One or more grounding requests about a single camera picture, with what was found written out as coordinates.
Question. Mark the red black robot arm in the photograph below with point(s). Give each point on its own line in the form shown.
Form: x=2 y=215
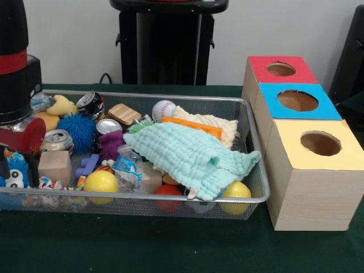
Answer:
x=14 y=85

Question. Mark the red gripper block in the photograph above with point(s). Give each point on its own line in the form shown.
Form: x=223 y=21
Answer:
x=31 y=136

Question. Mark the orange plastic toy block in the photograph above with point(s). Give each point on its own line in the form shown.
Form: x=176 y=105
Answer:
x=196 y=125

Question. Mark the black upright panel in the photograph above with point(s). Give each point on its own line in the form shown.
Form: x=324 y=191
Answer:
x=349 y=57

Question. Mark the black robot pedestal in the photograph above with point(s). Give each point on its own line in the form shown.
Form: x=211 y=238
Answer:
x=159 y=57

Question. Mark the blue spiky ball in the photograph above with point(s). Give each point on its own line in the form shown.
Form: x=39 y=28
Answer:
x=76 y=132

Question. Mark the mint knitted cloth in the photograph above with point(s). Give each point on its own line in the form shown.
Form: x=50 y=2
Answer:
x=176 y=150

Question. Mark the plain wooden cube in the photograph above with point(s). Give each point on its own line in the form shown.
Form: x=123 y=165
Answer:
x=55 y=167

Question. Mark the wooden three-hole box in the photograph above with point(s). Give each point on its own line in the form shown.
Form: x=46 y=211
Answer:
x=312 y=199

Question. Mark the white baseball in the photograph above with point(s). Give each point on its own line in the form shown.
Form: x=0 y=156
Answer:
x=163 y=111

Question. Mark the striped wooden block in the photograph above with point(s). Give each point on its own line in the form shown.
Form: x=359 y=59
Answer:
x=125 y=113

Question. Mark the plain yellow ball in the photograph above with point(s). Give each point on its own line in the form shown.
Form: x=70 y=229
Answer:
x=237 y=192

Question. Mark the silver mesh bin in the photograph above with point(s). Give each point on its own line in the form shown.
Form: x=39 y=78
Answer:
x=170 y=204

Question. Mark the yellow smiley ball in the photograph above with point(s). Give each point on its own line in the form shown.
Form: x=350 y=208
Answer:
x=101 y=182

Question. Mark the cream knitted cloth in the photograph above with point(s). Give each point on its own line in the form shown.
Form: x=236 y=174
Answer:
x=227 y=128

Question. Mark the colourful patterned cloth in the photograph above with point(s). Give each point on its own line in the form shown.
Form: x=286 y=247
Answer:
x=49 y=183

